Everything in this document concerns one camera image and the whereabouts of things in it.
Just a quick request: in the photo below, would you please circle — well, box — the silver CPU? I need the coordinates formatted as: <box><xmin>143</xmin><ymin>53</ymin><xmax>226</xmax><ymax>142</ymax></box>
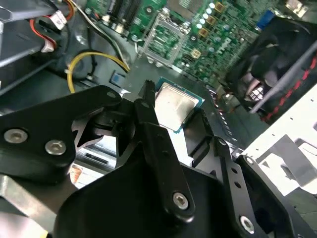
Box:
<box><xmin>155</xmin><ymin>76</ymin><xmax>206</xmax><ymax>134</ymax></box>

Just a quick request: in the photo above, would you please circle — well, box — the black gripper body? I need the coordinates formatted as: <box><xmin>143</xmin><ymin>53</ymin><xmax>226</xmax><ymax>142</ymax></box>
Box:
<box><xmin>53</xmin><ymin>146</ymin><xmax>235</xmax><ymax>238</ymax></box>

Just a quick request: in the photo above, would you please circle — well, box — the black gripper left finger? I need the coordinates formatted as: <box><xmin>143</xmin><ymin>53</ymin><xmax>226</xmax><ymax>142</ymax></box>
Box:
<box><xmin>0</xmin><ymin>79</ymin><xmax>196</xmax><ymax>223</ymax></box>

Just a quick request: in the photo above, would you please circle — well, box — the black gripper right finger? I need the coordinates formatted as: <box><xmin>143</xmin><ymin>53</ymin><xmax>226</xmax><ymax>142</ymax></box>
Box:
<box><xmin>184</xmin><ymin>109</ymin><xmax>300</xmax><ymax>238</ymax></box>

